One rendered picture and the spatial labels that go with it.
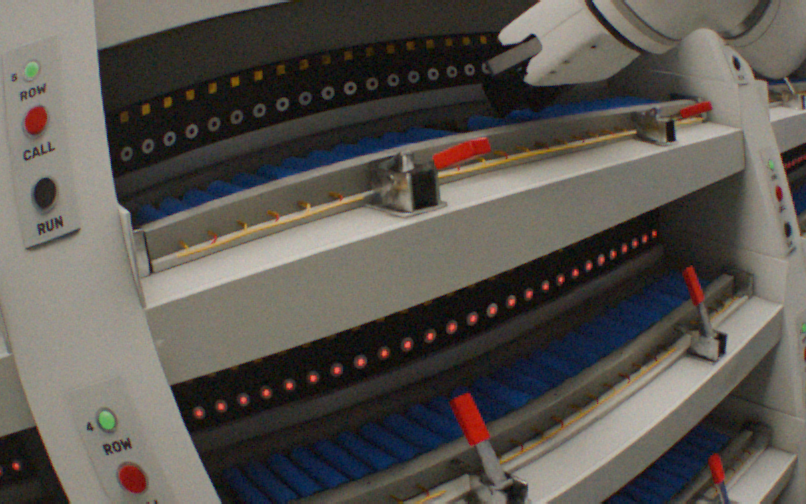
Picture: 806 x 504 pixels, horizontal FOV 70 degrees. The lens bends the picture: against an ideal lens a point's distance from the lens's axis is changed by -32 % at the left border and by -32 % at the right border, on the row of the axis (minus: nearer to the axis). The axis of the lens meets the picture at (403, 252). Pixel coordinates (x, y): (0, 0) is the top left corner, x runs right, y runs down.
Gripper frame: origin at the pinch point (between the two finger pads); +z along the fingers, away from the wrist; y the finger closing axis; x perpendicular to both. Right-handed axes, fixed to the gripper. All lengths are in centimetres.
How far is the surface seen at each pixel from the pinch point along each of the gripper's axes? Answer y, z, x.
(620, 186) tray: -0.8, -4.8, 10.3
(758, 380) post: -26.5, 5.7, 36.2
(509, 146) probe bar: 5.5, -1.7, 4.9
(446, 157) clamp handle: 16.5, -9.8, 7.0
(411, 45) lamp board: 3.1, 6.6, -8.4
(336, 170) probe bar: 18.6, -2.5, 4.0
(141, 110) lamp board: 28.1, 6.2, -8.3
